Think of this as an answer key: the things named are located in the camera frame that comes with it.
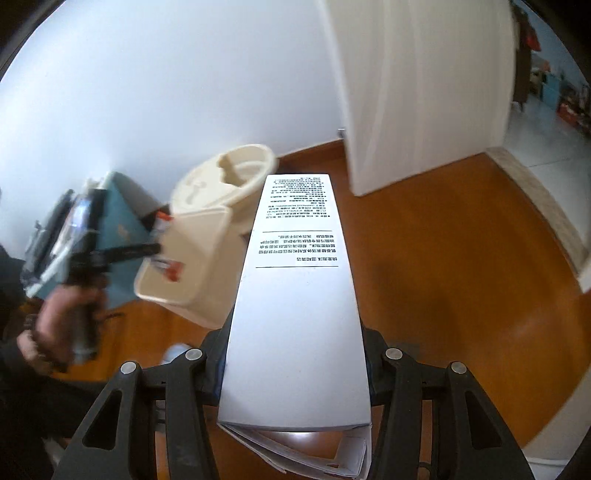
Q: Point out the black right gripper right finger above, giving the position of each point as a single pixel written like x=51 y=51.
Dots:
x=436 y=418

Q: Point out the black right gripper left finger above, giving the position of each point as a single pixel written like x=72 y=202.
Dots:
x=116 y=438

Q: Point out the finger of the black handheld left gripper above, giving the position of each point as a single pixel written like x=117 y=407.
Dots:
x=125 y=253

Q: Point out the orange white wrapper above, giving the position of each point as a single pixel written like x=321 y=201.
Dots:
x=170 y=269

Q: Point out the long white printed box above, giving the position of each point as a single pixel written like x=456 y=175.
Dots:
x=295 y=387

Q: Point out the beige plastic trash bin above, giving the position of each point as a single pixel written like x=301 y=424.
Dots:
x=213 y=208

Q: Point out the person's left hand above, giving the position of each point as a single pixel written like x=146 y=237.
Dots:
x=48 y=345

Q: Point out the teal storage box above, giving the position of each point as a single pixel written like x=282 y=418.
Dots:
x=126 y=221

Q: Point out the white open door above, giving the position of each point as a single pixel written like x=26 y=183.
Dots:
x=421 y=84

